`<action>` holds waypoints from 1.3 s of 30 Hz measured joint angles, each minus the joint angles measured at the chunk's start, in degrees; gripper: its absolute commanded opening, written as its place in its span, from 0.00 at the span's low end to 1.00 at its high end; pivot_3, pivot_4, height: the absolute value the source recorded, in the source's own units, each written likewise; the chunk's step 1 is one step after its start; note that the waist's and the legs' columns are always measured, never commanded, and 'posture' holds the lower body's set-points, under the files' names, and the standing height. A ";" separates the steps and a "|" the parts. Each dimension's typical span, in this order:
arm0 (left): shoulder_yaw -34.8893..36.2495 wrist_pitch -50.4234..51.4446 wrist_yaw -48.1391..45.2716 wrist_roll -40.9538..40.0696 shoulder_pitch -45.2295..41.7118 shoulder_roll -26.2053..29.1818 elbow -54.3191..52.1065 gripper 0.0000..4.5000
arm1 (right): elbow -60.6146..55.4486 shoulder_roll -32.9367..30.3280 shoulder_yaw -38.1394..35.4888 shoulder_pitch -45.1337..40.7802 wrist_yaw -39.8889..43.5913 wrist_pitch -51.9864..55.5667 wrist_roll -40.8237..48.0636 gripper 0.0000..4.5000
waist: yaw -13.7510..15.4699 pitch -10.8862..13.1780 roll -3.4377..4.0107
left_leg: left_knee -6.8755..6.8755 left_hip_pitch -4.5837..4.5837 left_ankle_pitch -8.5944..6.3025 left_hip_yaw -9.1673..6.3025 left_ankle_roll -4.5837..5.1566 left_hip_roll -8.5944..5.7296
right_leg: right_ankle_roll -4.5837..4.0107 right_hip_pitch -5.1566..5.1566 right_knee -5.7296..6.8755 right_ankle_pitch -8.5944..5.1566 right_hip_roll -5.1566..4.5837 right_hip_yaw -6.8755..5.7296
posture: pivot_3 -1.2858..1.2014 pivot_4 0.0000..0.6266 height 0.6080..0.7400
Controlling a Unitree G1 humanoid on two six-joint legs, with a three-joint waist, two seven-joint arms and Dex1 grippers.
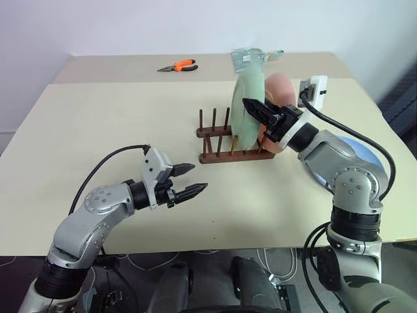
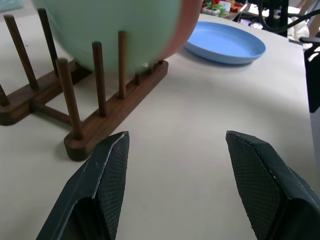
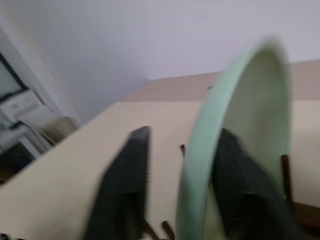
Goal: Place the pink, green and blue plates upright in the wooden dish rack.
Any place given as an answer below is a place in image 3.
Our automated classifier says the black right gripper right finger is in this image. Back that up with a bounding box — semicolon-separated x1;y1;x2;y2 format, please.
211;127;305;240

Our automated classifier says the black framed window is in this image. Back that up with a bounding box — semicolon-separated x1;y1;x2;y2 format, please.
0;52;30;101

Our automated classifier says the wooden dish rack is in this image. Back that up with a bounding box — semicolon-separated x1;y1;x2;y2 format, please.
143;144;320;240

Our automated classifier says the white cabinet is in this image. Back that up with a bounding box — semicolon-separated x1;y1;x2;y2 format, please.
0;89;55;176

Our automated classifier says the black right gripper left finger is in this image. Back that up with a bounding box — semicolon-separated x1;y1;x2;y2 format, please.
84;125;152;240

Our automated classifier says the green plate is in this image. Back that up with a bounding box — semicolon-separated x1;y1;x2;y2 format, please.
175;37;293;240

